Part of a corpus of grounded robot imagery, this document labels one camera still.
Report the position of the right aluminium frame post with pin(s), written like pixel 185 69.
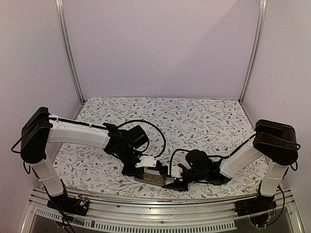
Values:
pixel 255 49

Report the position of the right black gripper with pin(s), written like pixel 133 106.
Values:
pixel 175 186

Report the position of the floral patterned table mat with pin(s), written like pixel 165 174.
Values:
pixel 173 126

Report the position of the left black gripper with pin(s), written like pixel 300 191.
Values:
pixel 133 173

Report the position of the aluminium frame post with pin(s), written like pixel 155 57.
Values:
pixel 68 52
pixel 255 49

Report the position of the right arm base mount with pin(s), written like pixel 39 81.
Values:
pixel 259 203

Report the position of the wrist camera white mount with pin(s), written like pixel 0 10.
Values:
pixel 149 162
pixel 174 172

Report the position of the front aluminium rail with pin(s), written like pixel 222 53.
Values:
pixel 119 214

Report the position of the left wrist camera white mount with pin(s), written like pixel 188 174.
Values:
pixel 149 162

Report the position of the white remote control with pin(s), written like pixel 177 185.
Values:
pixel 162 183

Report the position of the remote battery cover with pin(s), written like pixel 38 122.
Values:
pixel 152 177

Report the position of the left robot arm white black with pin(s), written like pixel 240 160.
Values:
pixel 43 128

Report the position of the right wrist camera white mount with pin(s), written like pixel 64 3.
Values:
pixel 174 172

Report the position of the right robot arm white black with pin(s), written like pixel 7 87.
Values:
pixel 274 140

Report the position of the left aluminium frame post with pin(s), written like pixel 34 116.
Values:
pixel 68 52

